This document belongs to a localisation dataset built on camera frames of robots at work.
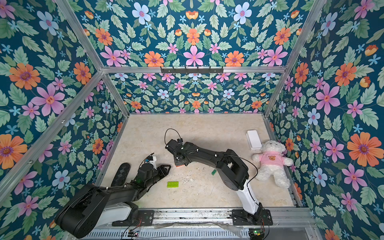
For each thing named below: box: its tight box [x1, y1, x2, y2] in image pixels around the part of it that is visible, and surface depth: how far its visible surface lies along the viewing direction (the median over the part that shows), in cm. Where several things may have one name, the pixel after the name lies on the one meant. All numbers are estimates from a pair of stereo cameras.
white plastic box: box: [246, 130, 262, 150], surface depth 101 cm
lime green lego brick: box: [166, 181, 180, 188], surface depth 86 cm
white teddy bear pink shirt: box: [252, 140, 294, 189], surface depth 86 cm
